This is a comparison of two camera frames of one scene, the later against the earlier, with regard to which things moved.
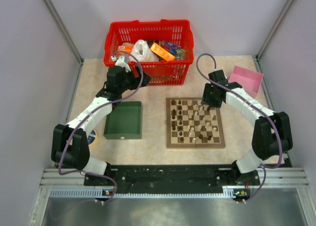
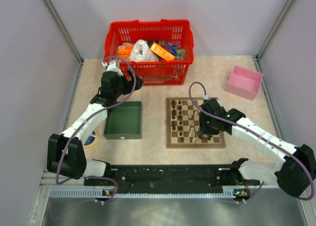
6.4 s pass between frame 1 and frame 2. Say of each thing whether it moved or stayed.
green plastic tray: stayed
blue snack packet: stayed
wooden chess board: stayed
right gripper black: moved
